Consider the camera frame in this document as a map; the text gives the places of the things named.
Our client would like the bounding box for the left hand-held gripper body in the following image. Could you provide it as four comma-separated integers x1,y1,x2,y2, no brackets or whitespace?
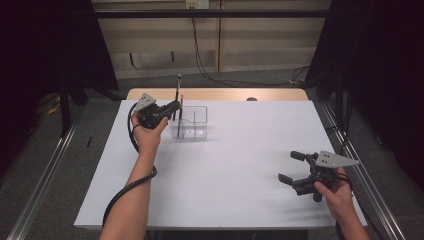
134,93,170,130

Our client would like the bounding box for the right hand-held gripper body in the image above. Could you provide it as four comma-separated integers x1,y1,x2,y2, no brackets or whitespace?
293,150,360,203

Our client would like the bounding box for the orange-tipped makeup brush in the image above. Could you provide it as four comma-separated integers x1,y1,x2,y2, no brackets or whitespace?
176,94,185,139

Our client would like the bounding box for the clear plastic organizer box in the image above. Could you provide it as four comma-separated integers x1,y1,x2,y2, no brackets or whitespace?
168,105,208,140

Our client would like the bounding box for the person's left hand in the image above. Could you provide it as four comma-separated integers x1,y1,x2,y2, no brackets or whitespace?
130,112,170,156

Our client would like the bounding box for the person's right hand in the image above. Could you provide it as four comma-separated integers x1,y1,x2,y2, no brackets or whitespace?
313,167,355,221

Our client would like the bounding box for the light wooden table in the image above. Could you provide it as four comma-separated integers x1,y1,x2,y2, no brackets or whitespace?
125,87,310,102

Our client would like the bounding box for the black metal stand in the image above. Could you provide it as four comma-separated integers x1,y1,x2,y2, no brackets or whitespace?
58,78,73,138

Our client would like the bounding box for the yellow floor object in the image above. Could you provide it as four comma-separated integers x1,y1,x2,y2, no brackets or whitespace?
46,103,62,116

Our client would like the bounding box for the black horizontal metal bar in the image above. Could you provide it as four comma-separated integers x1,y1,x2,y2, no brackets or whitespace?
94,9,332,20

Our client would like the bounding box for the black curtain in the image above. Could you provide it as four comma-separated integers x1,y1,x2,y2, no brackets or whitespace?
0,0,120,183
304,0,424,193

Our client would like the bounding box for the black floor cable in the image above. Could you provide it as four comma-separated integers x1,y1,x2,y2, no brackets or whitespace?
324,99,355,163

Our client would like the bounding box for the right hand-held gripper cable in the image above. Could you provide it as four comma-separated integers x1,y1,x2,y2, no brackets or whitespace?
334,172,354,240

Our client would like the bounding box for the hand-held gripper cable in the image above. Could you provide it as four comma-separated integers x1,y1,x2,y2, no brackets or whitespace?
101,102,159,228
334,172,354,240

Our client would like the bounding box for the aluminium floor rail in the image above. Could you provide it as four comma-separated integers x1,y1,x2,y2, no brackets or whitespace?
6,106,85,240
319,99,407,240

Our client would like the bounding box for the black hanging wall cable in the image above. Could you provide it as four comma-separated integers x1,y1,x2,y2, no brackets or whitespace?
190,16,310,88

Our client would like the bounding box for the left hand-held gripper cable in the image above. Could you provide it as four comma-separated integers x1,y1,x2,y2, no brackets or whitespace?
101,102,159,228

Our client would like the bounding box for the white wall socket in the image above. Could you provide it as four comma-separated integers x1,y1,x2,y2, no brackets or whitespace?
185,0,210,10

